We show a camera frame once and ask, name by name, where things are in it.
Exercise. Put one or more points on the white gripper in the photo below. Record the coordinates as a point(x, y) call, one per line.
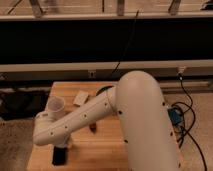
point(65, 142)

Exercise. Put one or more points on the black phone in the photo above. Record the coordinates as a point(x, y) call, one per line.
point(59, 156)

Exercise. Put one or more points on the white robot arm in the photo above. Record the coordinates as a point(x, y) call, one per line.
point(138, 101)

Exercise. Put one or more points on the dark red oblong object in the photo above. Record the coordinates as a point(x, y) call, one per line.
point(93, 127)

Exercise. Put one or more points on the translucent plastic cup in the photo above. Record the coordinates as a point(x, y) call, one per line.
point(56, 106)

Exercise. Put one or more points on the green round bowl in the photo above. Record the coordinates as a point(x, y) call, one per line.
point(103, 89)

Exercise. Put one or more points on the blue floor box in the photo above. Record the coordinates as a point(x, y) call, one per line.
point(174, 116)

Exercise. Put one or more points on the white wall outlet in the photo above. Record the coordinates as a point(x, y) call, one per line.
point(91, 74)

